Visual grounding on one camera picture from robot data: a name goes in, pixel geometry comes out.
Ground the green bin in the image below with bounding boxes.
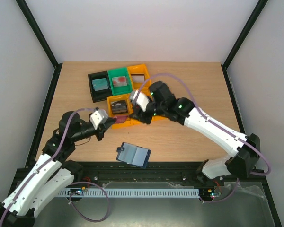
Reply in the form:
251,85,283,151
107,68,132,96

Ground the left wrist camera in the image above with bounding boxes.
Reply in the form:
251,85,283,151
89,108,108,130

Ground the dark VIP card stack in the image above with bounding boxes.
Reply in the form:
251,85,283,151
110,100,128,114

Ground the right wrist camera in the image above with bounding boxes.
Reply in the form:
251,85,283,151
129,90,150,112

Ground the black frame post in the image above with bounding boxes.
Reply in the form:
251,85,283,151
222,0,269,69
15,0,62,69

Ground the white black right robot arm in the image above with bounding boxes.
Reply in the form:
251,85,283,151
129,81,260,185

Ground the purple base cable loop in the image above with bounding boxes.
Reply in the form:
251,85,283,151
68,181,111,222

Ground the black right rear frame post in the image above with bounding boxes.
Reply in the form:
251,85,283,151
222,0,269,69

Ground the red VIP credit card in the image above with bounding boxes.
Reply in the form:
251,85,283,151
114,115,128,124

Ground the yellow bin with dark cards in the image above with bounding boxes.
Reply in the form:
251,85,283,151
106,94,133,129

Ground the yellow bin with red cards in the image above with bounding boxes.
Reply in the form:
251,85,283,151
127,89,155,126

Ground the white slotted cable duct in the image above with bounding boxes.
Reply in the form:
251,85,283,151
56,188,199,198

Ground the black left rear frame post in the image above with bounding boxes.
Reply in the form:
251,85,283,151
15,0,62,69

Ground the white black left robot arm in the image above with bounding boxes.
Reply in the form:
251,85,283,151
0,108,116,227

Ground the black bin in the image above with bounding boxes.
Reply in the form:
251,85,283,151
88,71,112,103

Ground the red white card stack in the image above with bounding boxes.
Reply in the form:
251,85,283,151
112,75,127,87

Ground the blue card holder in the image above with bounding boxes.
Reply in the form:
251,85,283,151
116,142,151,169

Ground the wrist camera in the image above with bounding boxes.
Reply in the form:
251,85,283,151
89,108,108,130
129,90,150,112

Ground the teal card stack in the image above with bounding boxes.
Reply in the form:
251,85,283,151
92,78,108,91

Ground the white striped card stack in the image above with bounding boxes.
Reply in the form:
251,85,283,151
131,74,145,83

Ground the yellow bin with blue cards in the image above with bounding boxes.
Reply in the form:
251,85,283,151
148,85,165,121

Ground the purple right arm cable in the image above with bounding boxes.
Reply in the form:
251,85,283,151
134,73,272,176

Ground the black front frame rail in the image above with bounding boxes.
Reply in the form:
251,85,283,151
13,161,267,187

